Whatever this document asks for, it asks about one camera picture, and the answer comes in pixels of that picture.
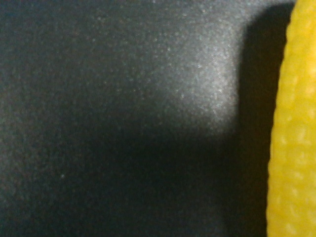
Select black frying pan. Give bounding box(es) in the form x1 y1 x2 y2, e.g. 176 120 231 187
0 0 294 237

